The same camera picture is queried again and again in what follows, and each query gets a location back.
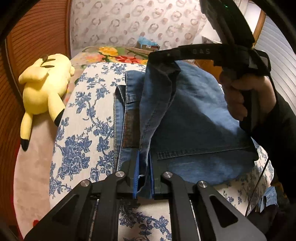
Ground blue denim jeans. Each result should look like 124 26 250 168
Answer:
114 61 258 198

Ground right hand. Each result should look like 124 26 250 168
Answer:
218 70 277 122

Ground grey window shutter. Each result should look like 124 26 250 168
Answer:
255 16 296 111

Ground patterned sheer curtain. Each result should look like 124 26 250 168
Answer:
70 1 207 50

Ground cardboard box with blue bag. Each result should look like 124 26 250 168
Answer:
136 36 160 51

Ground blue floral white bedsheet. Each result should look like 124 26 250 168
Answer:
48 62 275 241

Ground colourful floral blanket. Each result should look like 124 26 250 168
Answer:
71 46 150 66

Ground yellow Pikachu plush toy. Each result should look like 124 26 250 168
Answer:
18 53 75 151

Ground brown louvered wardrobe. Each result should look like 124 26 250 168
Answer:
1 1 72 230

